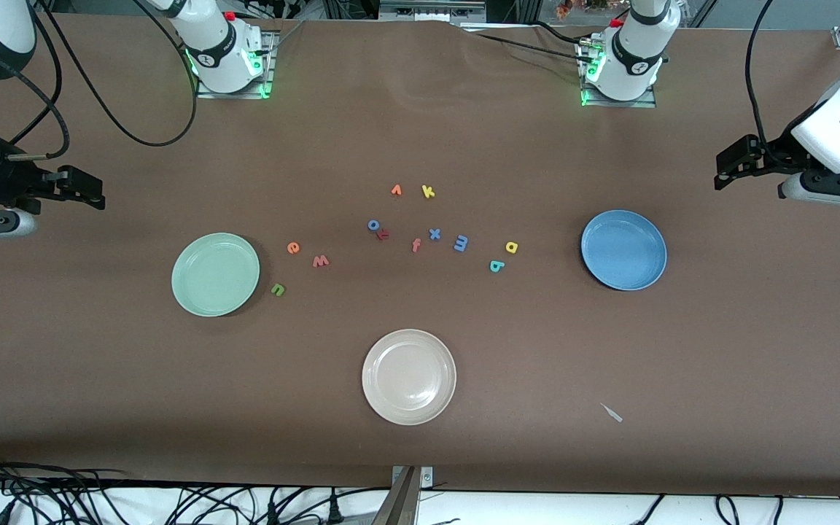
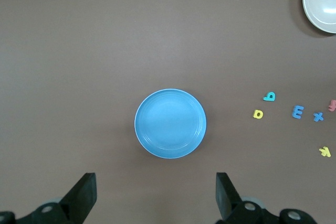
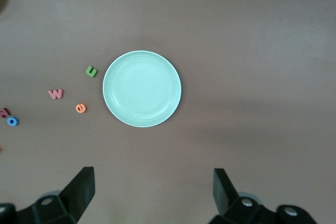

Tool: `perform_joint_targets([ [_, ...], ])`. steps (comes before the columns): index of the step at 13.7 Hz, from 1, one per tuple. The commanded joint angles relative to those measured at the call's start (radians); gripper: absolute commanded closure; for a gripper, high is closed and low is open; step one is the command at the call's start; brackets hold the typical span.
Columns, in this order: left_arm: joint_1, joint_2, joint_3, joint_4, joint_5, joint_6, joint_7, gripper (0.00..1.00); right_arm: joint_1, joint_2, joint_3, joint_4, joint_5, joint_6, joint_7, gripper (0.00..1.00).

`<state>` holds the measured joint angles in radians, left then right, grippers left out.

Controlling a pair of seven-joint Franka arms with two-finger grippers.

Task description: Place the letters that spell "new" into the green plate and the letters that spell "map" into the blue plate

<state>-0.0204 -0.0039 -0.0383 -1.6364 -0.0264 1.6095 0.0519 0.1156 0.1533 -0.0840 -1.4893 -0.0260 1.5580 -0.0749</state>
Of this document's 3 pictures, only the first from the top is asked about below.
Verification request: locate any metal table edge bracket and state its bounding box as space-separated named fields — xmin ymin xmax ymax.
xmin=373 ymin=465 xmax=435 ymax=525

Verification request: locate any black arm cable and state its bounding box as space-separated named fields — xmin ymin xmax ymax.
xmin=744 ymin=0 xmax=779 ymax=158
xmin=8 ymin=0 xmax=199 ymax=160

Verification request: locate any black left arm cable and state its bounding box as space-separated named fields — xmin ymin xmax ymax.
xmin=744 ymin=0 xmax=779 ymax=158

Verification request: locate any black cable on table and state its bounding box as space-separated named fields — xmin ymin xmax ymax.
xmin=464 ymin=26 xmax=596 ymax=77

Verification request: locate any black cable tangle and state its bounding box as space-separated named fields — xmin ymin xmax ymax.
xmin=0 ymin=448 xmax=392 ymax=525

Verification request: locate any brown table cover sheet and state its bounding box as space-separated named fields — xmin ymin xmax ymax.
xmin=0 ymin=13 xmax=840 ymax=497

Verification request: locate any green plate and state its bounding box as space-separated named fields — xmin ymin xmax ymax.
xmin=171 ymin=233 xmax=261 ymax=318

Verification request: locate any silver background rail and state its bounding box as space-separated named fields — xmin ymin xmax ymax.
xmin=380 ymin=0 xmax=486 ymax=21

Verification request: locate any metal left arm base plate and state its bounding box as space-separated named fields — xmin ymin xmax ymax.
xmin=577 ymin=40 xmax=658 ymax=109

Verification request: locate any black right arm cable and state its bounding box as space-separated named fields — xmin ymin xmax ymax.
xmin=8 ymin=0 xmax=199 ymax=160

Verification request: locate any beige plate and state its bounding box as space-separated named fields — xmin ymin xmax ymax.
xmin=362 ymin=329 xmax=457 ymax=426

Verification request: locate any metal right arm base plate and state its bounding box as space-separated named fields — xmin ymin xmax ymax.
xmin=196 ymin=29 xmax=276 ymax=100

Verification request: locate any blue plate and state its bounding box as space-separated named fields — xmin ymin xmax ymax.
xmin=580 ymin=210 xmax=668 ymax=292

